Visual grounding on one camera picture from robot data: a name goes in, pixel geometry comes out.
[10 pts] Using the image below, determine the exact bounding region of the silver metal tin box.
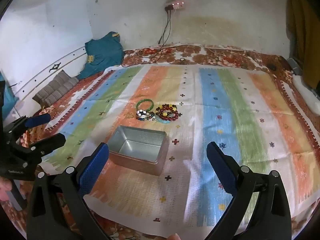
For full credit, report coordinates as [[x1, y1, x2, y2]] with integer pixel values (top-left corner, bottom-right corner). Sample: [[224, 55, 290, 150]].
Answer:
[[107, 126, 169, 176]]

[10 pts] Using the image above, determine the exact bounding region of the pink power strip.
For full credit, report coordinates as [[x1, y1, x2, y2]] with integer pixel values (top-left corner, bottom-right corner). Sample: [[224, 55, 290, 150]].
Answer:
[[164, 1, 185, 11]]

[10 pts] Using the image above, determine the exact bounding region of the grey striped folded cloth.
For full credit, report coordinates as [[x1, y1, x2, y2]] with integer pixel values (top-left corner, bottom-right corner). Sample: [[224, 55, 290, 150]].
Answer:
[[33, 70, 79, 108]]

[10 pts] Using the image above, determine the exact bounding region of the black power cable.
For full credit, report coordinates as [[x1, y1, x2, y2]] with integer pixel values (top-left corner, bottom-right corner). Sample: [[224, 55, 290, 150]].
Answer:
[[121, 6, 173, 68]]

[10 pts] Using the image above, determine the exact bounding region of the red yellow bead bracelet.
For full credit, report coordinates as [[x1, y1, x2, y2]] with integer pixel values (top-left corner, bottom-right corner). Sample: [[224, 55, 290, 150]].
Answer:
[[155, 102, 181, 122]]

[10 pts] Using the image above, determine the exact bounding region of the green jade bangle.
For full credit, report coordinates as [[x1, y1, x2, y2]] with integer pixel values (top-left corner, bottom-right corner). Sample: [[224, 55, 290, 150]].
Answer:
[[136, 98, 154, 112]]

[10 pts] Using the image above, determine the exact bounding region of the teal blue garment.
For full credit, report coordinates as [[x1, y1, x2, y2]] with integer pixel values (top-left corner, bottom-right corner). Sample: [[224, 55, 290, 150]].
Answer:
[[76, 31, 124, 80]]

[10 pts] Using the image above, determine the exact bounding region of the striped colourful mat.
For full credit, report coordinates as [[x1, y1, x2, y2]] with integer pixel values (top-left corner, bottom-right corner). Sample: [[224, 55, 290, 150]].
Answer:
[[39, 63, 320, 239]]

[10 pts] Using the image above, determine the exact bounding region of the mustard yellow hanging garment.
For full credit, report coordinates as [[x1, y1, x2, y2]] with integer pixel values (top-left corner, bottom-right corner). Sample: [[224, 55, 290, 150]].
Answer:
[[287, 0, 319, 89]]

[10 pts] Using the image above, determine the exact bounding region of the person's left hand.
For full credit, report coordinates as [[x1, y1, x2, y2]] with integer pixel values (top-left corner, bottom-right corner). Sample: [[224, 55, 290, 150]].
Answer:
[[0, 177, 12, 201]]

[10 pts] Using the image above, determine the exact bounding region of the white rolled cloth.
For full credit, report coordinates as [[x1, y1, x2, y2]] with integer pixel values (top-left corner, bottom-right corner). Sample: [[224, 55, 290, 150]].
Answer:
[[292, 75, 320, 116]]

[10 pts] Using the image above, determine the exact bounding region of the multicolour glass bead bracelet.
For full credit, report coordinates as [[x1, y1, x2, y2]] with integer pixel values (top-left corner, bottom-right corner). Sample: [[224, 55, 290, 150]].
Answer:
[[135, 109, 158, 123]]

